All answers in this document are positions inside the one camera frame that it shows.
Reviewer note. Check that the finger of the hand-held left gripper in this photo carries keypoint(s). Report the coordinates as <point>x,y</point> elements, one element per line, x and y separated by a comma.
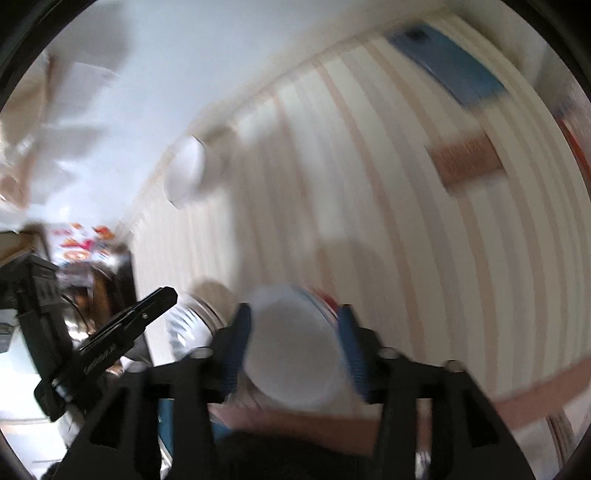
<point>134,323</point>

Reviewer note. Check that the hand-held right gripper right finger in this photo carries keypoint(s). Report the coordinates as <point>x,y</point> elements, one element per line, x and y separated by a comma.
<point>353,350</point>

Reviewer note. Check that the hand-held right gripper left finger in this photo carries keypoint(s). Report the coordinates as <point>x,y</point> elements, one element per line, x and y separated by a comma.
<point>238,341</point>

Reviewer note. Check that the blue striped white plate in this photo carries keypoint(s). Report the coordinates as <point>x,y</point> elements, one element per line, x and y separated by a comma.
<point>189,323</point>

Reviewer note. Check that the white bowl with small print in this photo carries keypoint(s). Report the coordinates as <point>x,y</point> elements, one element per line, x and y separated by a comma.
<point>291,350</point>

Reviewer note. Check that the striped cat print table cloth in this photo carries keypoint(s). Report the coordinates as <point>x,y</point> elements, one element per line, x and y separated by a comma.
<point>369,207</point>

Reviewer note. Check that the plain white bowl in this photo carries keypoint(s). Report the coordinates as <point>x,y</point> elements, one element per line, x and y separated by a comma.
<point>184,175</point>

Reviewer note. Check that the clear plastic bag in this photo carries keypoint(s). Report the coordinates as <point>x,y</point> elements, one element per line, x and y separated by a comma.
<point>27,138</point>

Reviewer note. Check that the small brown coaster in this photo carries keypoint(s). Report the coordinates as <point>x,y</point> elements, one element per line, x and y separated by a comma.
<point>466,159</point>

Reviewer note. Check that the blue smartphone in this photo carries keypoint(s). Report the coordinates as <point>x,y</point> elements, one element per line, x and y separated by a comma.
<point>448,64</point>

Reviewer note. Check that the colourful wall stickers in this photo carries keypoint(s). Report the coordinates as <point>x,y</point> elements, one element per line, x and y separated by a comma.
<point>78,242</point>

